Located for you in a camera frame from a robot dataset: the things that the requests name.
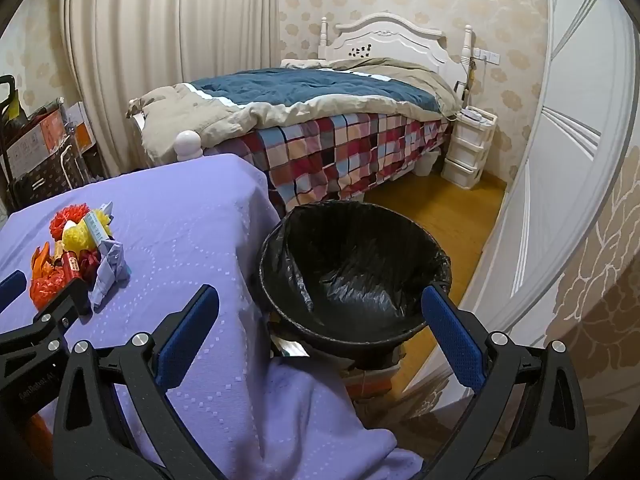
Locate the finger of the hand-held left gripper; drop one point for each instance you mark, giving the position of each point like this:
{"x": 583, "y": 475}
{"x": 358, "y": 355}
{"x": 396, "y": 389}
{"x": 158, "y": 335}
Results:
{"x": 10, "y": 285}
{"x": 70, "y": 300}

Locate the black hand trolley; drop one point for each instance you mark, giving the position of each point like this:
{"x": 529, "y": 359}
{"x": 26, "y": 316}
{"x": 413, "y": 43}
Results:
{"x": 11, "y": 91}

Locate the plaid bedsheet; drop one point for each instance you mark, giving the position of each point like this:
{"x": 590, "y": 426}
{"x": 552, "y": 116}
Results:
{"x": 350, "y": 150}

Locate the white pillow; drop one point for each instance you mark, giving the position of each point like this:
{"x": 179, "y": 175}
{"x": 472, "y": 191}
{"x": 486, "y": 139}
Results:
{"x": 302, "y": 63}

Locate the black bin with bag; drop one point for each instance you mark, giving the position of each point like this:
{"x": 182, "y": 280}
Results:
{"x": 350, "y": 270}

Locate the grey paper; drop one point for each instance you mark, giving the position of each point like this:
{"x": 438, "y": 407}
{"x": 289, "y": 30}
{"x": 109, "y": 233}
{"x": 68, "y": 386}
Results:
{"x": 107, "y": 270}

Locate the bed with blue quilt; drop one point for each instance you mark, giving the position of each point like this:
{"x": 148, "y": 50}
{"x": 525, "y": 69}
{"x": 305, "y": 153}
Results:
{"x": 390, "y": 42}

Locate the pale blue yarn ball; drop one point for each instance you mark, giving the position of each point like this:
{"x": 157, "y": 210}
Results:
{"x": 97, "y": 225}

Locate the white wardrobe door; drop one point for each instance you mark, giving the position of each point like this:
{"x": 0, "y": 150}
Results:
{"x": 565, "y": 160}

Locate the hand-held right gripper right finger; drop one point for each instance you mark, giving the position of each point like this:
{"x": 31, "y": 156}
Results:
{"x": 452, "y": 332}

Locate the white foam net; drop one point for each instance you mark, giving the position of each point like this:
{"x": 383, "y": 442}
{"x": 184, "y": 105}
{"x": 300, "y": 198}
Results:
{"x": 71, "y": 226}

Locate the blue and beige duvet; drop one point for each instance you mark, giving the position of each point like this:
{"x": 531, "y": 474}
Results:
{"x": 310, "y": 85}

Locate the cardboard box with orange label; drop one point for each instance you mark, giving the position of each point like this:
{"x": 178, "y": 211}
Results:
{"x": 35, "y": 135}

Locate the cream striped curtain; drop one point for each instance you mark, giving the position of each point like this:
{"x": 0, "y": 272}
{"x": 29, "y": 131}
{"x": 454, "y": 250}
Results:
{"x": 175, "y": 35}

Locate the white plastic bucket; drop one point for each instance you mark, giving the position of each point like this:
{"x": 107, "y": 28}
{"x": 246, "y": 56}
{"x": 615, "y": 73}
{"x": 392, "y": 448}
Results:
{"x": 426, "y": 163}

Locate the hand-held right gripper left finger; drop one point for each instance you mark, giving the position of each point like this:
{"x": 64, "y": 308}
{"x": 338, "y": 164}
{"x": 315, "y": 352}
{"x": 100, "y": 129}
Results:
{"x": 187, "y": 330}

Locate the brown patterned suitcase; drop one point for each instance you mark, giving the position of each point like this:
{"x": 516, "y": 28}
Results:
{"x": 45, "y": 180}

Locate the dark red foam net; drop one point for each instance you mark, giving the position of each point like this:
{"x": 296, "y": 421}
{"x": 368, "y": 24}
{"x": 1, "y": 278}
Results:
{"x": 91, "y": 263}

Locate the white wall socket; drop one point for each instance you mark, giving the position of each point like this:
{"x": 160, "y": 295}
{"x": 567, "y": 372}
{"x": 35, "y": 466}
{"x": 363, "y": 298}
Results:
{"x": 486, "y": 55}

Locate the yellow black packet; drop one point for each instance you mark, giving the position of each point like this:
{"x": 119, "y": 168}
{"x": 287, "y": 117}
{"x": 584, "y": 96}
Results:
{"x": 14, "y": 107}

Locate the white plastic drawer unit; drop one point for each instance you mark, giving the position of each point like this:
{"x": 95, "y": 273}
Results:
{"x": 467, "y": 155}

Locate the white and orange box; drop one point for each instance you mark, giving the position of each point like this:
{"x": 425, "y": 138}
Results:
{"x": 80, "y": 127}

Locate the yellow foam net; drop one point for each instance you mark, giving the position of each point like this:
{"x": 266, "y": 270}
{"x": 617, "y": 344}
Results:
{"x": 79, "y": 240}

